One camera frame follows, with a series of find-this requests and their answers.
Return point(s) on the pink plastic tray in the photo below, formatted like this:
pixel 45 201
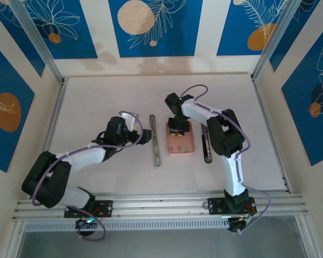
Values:
pixel 177 142

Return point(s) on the black stapler part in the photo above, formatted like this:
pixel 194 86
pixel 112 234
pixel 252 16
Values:
pixel 206 153

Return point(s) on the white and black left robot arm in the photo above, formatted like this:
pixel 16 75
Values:
pixel 83 156

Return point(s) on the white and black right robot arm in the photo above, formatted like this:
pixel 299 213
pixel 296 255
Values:
pixel 199 113

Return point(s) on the aluminium table side rail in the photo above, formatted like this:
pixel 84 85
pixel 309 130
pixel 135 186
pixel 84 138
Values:
pixel 266 115
pixel 55 115

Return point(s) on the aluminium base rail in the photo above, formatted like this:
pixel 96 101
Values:
pixel 161 205

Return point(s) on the aluminium frame post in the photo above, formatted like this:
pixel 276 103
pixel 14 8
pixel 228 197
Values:
pixel 35 35
pixel 274 35

